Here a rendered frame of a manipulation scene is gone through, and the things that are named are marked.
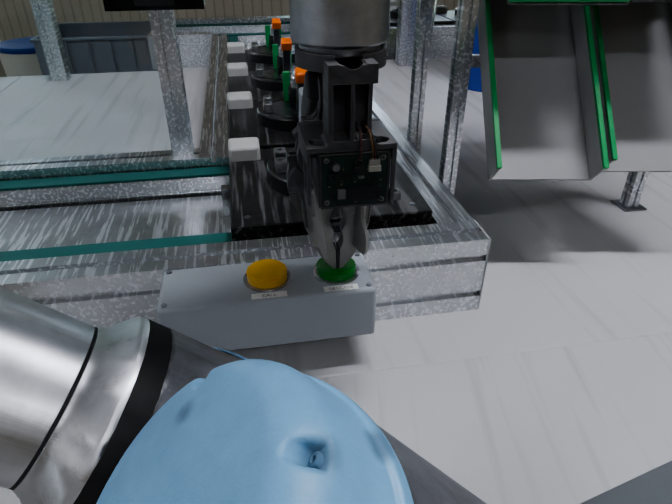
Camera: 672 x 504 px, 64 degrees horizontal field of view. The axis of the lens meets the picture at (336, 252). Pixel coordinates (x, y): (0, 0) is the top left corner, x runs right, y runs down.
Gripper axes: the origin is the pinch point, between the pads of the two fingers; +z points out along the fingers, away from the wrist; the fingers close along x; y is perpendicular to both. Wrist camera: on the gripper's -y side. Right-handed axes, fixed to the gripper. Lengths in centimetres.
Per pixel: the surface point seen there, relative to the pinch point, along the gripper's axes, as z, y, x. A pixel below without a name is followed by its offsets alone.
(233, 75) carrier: 1, -79, -9
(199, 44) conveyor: 5, -138, -20
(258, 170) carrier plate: 1.4, -25.2, -6.5
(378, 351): 12.4, 1.7, 4.5
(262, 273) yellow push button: 1.2, 0.8, -7.4
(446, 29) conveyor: 3, -139, 62
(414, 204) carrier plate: 1.3, -11.2, 11.7
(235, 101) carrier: 0, -54, -9
